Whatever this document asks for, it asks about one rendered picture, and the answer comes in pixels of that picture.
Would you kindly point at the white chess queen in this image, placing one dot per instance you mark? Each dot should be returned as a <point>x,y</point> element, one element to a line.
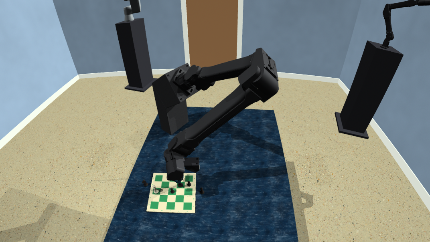
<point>155,190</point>

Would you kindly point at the green and cream chessboard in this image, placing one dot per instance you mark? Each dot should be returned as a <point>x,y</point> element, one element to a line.
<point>181,201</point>

